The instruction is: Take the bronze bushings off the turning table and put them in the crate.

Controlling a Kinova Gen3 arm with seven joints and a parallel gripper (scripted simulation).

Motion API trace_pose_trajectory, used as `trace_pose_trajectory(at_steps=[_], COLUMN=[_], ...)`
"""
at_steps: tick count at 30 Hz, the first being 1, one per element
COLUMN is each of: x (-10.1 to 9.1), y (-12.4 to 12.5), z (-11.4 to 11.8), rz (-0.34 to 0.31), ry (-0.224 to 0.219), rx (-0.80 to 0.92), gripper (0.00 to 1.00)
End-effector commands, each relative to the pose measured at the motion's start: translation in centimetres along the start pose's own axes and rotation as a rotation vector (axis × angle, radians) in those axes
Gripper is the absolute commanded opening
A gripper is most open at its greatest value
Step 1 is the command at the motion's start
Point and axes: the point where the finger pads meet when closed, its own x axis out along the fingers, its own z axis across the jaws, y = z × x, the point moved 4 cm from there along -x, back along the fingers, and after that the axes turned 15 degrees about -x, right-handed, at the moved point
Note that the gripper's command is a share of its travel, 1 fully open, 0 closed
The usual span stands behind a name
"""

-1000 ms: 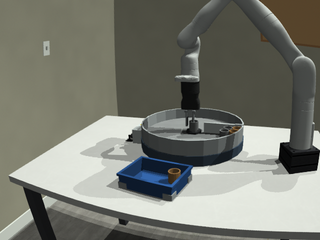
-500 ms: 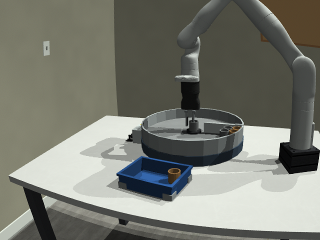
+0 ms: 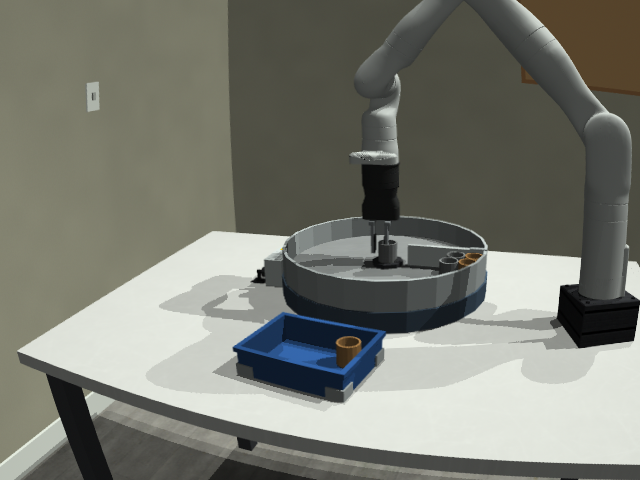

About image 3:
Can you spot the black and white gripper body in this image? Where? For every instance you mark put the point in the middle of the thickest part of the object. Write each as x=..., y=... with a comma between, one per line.
x=382, y=175

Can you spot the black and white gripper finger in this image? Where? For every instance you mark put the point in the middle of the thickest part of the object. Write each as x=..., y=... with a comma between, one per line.
x=373, y=235
x=387, y=223

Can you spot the blue square tray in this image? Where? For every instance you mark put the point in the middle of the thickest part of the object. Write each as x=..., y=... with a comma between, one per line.
x=312, y=341

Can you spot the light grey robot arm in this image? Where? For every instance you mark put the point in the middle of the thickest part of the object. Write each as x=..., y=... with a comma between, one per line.
x=604, y=259

